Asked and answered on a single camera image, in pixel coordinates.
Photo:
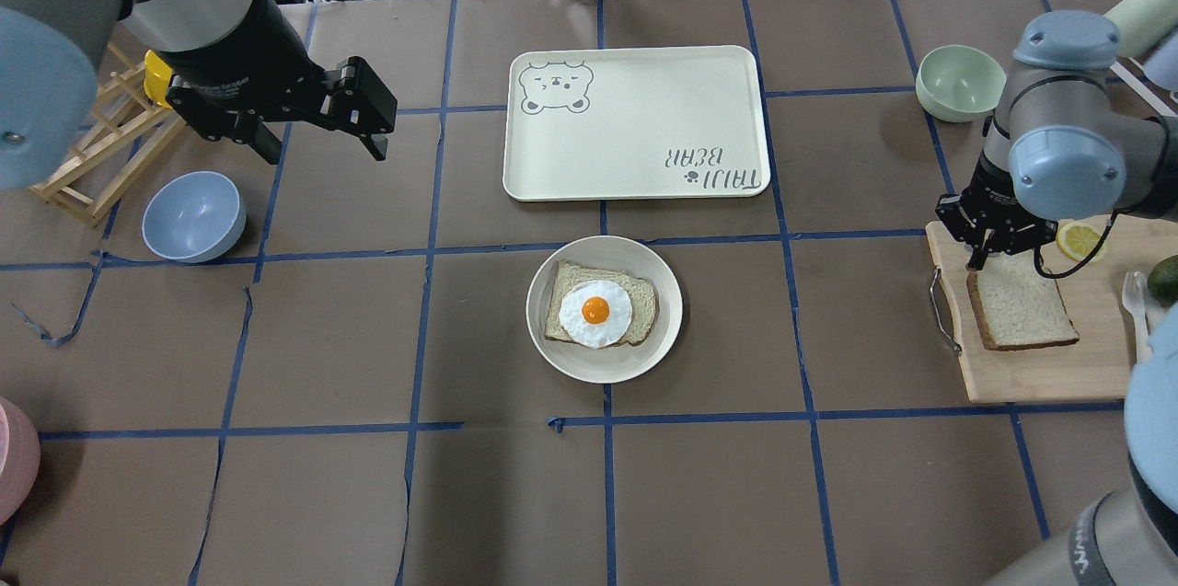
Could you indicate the cream bear tray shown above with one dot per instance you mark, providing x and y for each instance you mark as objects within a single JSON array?
[{"x": 635, "y": 124}]

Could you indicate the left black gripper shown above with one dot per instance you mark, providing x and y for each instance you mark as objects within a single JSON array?
[{"x": 241, "y": 52}]

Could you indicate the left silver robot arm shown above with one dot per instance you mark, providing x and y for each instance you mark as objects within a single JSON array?
[{"x": 50, "y": 57}]

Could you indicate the wooden rack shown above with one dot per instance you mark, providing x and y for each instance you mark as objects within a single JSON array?
[{"x": 122, "y": 117}]

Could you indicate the fried egg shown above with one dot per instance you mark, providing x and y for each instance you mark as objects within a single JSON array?
[{"x": 596, "y": 314}]

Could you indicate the wooden cutting board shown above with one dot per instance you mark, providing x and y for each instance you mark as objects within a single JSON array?
[{"x": 1098, "y": 366}]

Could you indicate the blue bowl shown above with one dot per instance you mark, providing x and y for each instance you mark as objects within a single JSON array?
[{"x": 194, "y": 218}]

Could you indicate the bread slice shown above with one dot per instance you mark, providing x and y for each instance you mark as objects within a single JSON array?
[
  {"x": 645, "y": 302},
  {"x": 1016, "y": 308}
]

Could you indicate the white round plate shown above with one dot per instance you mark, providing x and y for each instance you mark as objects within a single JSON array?
[{"x": 619, "y": 363}]

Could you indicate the lemon slice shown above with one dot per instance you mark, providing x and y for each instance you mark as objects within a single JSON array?
[{"x": 1078, "y": 241}]

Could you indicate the bread slice under egg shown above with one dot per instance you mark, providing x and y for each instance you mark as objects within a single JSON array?
[{"x": 645, "y": 302}]

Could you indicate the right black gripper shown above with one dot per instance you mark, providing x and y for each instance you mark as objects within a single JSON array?
[{"x": 994, "y": 192}]

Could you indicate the pink bowl with ice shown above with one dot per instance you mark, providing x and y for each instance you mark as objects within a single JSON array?
[{"x": 20, "y": 458}]

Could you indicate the white plastic fork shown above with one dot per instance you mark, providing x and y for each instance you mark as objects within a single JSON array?
[{"x": 1133, "y": 301}]

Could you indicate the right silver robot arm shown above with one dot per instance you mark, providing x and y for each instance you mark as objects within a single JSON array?
[{"x": 1055, "y": 150}]

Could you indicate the green avocado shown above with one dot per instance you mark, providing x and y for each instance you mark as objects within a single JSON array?
[{"x": 1162, "y": 282}]

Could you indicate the green bowl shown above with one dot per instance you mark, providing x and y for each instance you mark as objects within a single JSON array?
[{"x": 958, "y": 84}]

